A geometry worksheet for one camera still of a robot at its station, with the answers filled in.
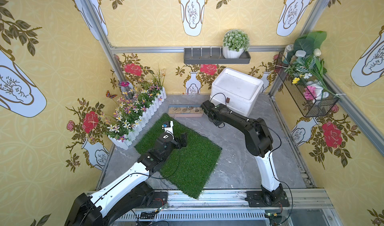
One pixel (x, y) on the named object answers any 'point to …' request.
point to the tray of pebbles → (185, 110)
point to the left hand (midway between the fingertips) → (174, 131)
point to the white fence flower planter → (135, 113)
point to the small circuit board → (147, 215)
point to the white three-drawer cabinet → (239, 92)
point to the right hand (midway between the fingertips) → (233, 113)
